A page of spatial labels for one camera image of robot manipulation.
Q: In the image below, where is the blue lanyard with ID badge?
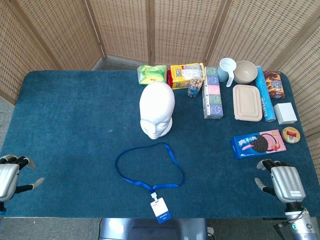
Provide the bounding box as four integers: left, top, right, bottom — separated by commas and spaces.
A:
115, 142, 185, 225

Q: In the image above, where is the green snack bag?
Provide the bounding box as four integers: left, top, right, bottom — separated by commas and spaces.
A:
136, 64, 168, 86

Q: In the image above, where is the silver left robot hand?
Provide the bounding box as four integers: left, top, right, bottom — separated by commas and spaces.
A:
0, 154, 45, 203

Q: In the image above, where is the pastel tissue pack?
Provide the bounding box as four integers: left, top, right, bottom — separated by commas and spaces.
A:
201, 66, 225, 120

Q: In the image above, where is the blue pink cookie box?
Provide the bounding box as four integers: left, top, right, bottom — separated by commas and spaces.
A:
229, 129, 287, 160

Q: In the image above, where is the yellow biscuit package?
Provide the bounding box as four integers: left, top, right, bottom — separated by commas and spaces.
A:
166, 63, 207, 90

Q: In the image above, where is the round gold tin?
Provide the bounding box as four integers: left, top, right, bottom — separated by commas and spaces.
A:
281, 126, 301, 145

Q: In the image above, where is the beige lidded lunch box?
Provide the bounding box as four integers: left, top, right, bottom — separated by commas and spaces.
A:
232, 84, 263, 122

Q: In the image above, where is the brown cookie bag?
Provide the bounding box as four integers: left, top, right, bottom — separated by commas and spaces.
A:
263, 70, 286, 100

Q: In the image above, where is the woven wooden folding screen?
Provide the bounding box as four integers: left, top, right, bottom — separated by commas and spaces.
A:
0, 0, 320, 176

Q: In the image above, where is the white foam mannequin head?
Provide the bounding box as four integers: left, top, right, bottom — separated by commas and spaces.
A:
139, 81, 176, 140

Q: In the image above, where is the blue table carpet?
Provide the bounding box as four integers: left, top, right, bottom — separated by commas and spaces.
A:
0, 69, 320, 220

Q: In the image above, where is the light blue mug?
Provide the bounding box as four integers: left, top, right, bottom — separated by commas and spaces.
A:
216, 57, 237, 88

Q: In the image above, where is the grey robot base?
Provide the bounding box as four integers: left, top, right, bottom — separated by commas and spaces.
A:
99, 217, 208, 240

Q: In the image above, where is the beige bowl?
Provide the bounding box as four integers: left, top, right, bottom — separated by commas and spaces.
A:
233, 60, 258, 85

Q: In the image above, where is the small white box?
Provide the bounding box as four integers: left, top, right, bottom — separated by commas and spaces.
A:
273, 102, 298, 125

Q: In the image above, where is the clear candy jar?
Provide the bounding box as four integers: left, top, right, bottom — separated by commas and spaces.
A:
187, 75, 203, 99

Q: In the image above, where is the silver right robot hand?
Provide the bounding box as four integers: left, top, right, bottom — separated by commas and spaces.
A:
254, 159, 306, 204

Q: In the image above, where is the blue cylinder tube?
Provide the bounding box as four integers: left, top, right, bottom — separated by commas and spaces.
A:
254, 65, 276, 123

